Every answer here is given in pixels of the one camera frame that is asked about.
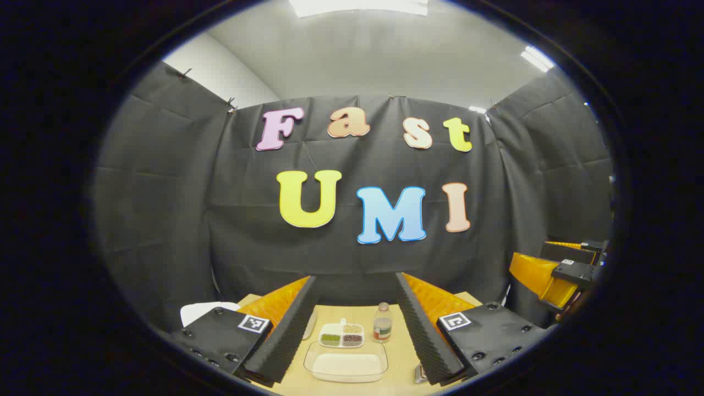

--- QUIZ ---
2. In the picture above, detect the black backdrop cloth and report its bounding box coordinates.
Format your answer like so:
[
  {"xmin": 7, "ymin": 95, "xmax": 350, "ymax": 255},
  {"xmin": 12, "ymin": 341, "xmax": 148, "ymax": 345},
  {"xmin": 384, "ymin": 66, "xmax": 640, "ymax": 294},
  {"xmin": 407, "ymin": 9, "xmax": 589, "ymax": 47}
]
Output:
[{"xmin": 93, "ymin": 60, "xmax": 614, "ymax": 331}]

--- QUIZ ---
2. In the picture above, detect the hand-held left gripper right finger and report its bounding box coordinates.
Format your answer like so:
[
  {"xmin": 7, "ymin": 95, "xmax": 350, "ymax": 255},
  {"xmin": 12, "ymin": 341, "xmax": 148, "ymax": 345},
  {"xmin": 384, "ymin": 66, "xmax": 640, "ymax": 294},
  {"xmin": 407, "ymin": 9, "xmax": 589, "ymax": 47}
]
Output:
[{"xmin": 395, "ymin": 272, "xmax": 552, "ymax": 386}]

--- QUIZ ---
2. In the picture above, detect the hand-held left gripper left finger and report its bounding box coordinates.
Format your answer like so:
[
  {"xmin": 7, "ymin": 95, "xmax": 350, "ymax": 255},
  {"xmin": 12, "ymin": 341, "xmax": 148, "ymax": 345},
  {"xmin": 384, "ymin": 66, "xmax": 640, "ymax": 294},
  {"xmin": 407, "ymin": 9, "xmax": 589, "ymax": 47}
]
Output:
[{"xmin": 172, "ymin": 275, "xmax": 318, "ymax": 386}]

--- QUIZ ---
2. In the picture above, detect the white divided grain dish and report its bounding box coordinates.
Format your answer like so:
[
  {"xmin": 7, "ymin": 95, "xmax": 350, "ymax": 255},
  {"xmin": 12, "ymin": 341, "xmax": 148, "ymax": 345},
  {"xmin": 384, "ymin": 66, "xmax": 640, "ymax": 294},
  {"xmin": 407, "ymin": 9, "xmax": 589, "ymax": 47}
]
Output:
[{"xmin": 318, "ymin": 318, "xmax": 365, "ymax": 349}]

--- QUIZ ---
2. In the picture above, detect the clear plastic bottle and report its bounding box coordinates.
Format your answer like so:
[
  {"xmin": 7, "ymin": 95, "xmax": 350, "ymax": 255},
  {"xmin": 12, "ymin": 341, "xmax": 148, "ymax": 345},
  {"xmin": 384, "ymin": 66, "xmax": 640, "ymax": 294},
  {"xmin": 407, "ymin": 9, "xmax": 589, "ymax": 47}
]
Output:
[{"xmin": 372, "ymin": 301, "xmax": 393, "ymax": 344}]

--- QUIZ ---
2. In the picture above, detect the clear tray of rice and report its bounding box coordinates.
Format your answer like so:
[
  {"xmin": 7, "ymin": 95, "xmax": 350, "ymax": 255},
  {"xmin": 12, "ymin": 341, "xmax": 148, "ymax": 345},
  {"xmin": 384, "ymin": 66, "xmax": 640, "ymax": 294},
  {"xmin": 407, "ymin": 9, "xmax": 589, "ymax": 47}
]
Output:
[{"xmin": 303, "ymin": 339, "xmax": 389, "ymax": 384}]

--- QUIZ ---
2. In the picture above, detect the white rice cooker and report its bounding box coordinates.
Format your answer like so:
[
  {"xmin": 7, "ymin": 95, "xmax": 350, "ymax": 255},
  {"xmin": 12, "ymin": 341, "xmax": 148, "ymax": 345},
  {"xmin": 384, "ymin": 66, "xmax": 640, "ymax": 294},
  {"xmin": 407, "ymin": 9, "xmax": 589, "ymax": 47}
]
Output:
[{"xmin": 180, "ymin": 301, "xmax": 241, "ymax": 329}]

